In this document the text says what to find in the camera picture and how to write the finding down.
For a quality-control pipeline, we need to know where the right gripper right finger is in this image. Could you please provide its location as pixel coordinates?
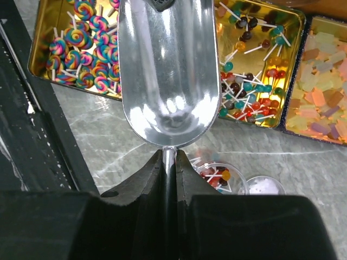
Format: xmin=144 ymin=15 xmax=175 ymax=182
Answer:
xmin=176 ymin=150 xmax=337 ymax=259

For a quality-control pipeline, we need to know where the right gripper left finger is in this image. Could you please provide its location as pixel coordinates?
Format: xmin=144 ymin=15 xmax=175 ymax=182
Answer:
xmin=1 ymin=151 xmax=165 ymax=259

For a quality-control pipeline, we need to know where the metal candy scoop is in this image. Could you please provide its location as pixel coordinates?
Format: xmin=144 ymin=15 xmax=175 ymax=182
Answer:
xmin=118 ymin=1 xmax=221 ymax=194

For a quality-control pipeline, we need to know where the tin of pastel candies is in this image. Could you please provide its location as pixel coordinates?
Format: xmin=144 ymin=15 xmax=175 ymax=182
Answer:
xmin=280 ymin=15 xmax=346 ymax=146

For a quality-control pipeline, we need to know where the clear plastic cup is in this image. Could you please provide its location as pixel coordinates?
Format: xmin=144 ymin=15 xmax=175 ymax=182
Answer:
xmin=189 ymin=157 xmax=249 ymax=195

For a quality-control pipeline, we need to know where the clear round lid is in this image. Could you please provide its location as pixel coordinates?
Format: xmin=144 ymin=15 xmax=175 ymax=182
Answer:
xmin=237 ymin=175 xmax=286 ymax=195

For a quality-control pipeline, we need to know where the tin of swirl lollipops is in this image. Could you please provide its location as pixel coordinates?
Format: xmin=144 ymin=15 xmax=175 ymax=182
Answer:
xmin=28 ymin=1 xmax=121 ymax=100

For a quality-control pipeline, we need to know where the tin of round lollipops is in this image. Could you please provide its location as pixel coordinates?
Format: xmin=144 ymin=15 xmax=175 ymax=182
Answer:
xmin=215 ymin=1 xmax=306 ymax=128

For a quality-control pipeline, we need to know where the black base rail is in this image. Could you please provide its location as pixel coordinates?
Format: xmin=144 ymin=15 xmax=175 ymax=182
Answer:
xmin=1 ymin=1 xmax=98 ymax=194

